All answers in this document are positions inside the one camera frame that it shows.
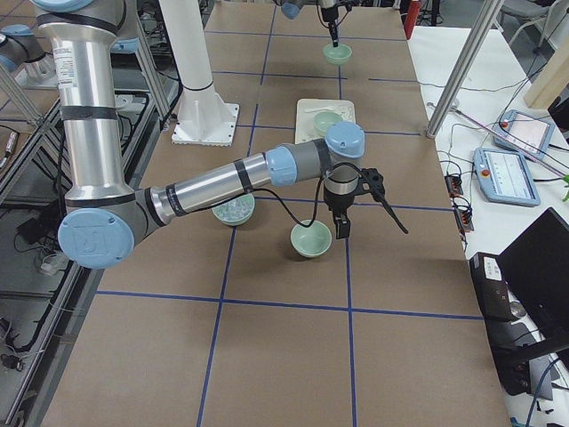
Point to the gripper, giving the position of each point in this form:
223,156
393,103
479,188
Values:
329,12
337,203

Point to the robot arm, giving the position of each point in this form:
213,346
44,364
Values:
105,217
292,8

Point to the white plastic spoon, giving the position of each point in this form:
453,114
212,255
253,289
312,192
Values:
322,108

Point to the cream bear tray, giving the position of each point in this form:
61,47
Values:
304,130

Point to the green bowl on tray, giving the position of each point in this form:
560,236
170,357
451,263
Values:
323,120

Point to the green bowl with ice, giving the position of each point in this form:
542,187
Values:
236,211

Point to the near teach pendant tablet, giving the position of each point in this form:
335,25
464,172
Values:
504,178

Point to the teach pendant tablet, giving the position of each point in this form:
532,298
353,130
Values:
504,178
536,132

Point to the black laptop computer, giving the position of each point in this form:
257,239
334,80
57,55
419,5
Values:
535,267

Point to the far teach pendant tablet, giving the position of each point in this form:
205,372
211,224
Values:
536,132

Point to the black box device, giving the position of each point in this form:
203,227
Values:
519,355

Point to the reacher grabber stick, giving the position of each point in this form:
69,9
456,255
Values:
512,142

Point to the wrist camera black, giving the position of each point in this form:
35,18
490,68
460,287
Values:
372,183

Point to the aluminium frame post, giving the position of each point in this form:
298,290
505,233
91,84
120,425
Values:
469,51

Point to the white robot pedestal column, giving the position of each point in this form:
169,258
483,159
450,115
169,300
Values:
184,26

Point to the white pedestal base plate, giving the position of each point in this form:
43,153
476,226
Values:
204,118

